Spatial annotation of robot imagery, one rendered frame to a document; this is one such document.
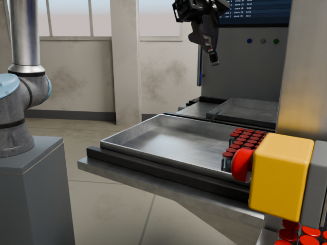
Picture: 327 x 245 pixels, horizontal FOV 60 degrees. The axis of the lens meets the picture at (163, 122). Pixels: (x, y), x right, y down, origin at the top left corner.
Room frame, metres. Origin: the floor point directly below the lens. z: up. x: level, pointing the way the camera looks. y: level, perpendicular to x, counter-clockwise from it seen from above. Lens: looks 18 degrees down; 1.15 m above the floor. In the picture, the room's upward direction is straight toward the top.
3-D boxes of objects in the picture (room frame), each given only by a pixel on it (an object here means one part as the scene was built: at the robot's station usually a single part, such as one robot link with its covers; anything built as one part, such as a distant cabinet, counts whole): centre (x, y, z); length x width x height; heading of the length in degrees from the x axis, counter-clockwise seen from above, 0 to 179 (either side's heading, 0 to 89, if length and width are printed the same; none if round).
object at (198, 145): (0.62, -0.07, 0.90); 0.34 x 0.26 x 0.04; 59
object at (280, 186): (0.29, -0.14, 0.99); 0.08 x 0.07 x 0.07; 59
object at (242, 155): (0.31, -0.10, 0.99); 0.04 x 0.04 x 0.04; 59
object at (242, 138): (0.56, -0.16, 0.90); 0.18 x 0.02 x 0.05; 149
